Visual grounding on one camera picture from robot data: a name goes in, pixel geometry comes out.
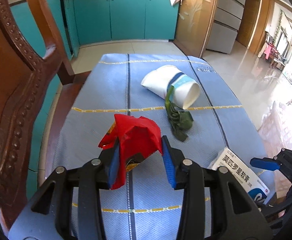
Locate dark green vegetable leaves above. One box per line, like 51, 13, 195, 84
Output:
165, 85, 194, 142

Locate white blue ointment box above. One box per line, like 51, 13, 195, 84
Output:
208, 147, 270, 202

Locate carved wooden chair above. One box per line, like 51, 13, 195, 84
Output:
0, 0, 85, 233

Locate white blue paper cup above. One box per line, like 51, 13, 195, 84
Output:
141, 65, 201, 110

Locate teal kitchen cabinets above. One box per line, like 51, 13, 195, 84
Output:
0, 0, 180, 205

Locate blue placemat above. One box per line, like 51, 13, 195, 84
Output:
52, 54, 266, 239

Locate grey refrigerator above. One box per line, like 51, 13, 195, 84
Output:
206, 0, 245, 54

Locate wooden glass sliding door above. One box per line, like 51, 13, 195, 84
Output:
173, 0, 218, 57

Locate brown wooden door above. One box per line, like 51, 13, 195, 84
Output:
236, 0, 261, 48

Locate red wrapper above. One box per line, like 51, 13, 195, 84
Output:
98, 114, 163, 190

